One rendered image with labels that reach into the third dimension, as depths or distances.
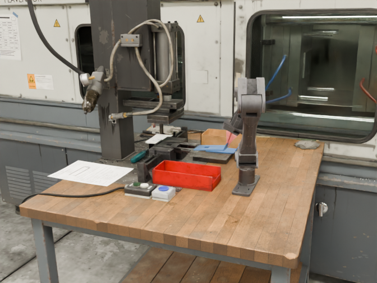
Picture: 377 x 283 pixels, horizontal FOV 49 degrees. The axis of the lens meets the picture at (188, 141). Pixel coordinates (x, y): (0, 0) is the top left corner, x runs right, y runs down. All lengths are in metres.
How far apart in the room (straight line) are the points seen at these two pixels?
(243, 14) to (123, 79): 0.77
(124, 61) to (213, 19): 0.73
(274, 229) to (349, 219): 1.13
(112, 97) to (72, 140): 1.17
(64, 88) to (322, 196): 1.80
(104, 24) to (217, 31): 0.75
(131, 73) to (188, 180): 0.53
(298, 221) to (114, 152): 0.93
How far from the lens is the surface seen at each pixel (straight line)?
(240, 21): 2.28
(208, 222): 1.38
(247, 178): 1.61
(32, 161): 3.35
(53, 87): 3.05
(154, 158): 1.74
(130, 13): 1.80
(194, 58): 2.44
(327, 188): 2.39
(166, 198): 1.52
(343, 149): 2.28
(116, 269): 2.80
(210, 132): 2.17
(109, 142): 1.96
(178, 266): 2.39
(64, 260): 2.98
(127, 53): 1.82
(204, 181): 1.59
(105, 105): 1.92
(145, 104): 1.84
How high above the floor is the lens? 1.56
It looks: 17 degrees down
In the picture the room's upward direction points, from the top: 1 degrees counter-clockwise
